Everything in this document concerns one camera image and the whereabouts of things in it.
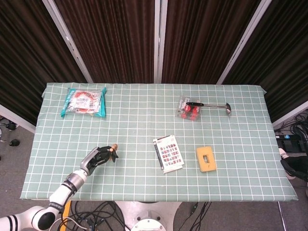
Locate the teal snack bag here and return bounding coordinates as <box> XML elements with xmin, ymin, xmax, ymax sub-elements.
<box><xmin>60</xmin><ymin>87</ymin><xmax>107</xmax><ymax>118</ymax></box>

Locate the black trouser leg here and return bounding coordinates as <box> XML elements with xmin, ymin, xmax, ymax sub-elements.
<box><xmin>280</xmin><ymin>154</ymin><xmax>308</xmax><ymax>182</ymax></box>

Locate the steel ladle with black handle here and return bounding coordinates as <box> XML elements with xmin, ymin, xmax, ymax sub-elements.
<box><xmin>186</xmin><ymin>102</ymin><xmax>232</xmax><ymax>117</ymax></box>

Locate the clear box of red capsules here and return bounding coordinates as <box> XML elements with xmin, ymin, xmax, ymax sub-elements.
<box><xmin>175</xmin><ymin>95</ymin><xmax>202</xmax><ymax>122</ymax></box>

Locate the wooden bead bracelet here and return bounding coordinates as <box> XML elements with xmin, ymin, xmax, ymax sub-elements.
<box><xmin>108</xmin><ymin>143</ymin><xmax>119</xmax><ymax>162</ymax></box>

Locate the green checkered tablecloth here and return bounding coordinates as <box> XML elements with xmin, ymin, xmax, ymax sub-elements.
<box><xmin>19</xmin><ymin>82</ymin><xmax>298</xmax><ymax>202</ymax></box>

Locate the black floor cable bundle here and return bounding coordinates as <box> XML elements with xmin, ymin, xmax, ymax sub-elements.
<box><xmin>57</xmin><ymin>200</ymin><xmax>131</xmax><ymax>231</ymax></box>

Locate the dark brown curtain panel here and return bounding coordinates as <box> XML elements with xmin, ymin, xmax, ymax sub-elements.
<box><xmin>222</xmin><ymin>0</ymin><xmax>308</xmax><ymax>123</ymax></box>
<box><xmin>53</xmin><ymin>0</ymin><xmax>156</xmax><ymax>84</ymax></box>
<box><xmin>0</xmin><ymin>0</ymin><xmax>88</xmax><ymax>126</ymax></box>
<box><xmin>161</xmin><ymin>0</ymin><xmax>262</xmax><ymax>85</ymax></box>

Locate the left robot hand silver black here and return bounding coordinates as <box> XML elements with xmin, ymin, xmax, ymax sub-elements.
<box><xmin>80</xmin><ymin>144</ymin><xmax>119</xmax><ymax>176</ymax></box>

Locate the metal table leg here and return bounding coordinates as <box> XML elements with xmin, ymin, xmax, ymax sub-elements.
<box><xmin>277</xmin><ymin>201</ymin><xmax>288</xmax><ymax>231</ymax></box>

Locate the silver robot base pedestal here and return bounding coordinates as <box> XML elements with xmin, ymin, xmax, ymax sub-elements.
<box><xmin>115</xmin><ymin>201</ymin><xmax>183</xmax><ymax>231</ymax></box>

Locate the black box with blue label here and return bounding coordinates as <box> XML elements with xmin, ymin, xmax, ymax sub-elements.
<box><xmin>275</xmin><ymin>134</ymin><xmax>308</xmax><ymax>153</ymax></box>

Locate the yellow sponge with hole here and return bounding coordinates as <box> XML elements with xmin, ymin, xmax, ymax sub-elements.
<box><xmin>195</xmin><ymin>145</ymin><xmax>218</xmax><ymax>173</ymax></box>

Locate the black cable tangle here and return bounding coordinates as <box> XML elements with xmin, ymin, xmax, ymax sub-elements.
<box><xmin>275</xmin><ymin>109</ymin><xmax>308</xmax><ymax>145</ymax></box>

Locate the white partition post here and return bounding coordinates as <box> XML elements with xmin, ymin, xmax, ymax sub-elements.
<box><xmin>41</xmin><ymin>0</ymin><xmax>93</xmax><ymax>84</ymax></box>
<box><xmin>216</xmin><ymin>0</ymin><xmax>273</xmax><ymax>85</ymax></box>
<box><xmin>153</xmin><ymin>0</ymin><xmax>168</xmax><ymax>84</ymax></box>

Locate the black cable with inline switch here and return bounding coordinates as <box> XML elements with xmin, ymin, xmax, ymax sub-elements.
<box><xmin>182</xmin><ymin>201</ymin><xmax>213</xmax><ymax>231</ymax></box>

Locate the white partition base rail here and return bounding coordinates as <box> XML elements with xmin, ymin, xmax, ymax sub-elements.
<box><xmin>0</xmin><ymin>104</ymin><xmax>37</xmax><ymax>134</ymax></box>
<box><xmin>271</xmin><ymin>100</ymin><xmax>308</xmax><ymax>128</ymax></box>

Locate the white floor cable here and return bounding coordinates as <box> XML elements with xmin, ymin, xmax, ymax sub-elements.
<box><xmin>60</xmin><ymin>216</ymin><xmax>88</xmax><ymax>230</ymax></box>

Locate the white card box with pictures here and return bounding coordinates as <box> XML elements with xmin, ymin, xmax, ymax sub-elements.
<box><xmin>153</xmin><ymin>134</ymin><xmax>185</xmax><ymax>174</ymax></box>

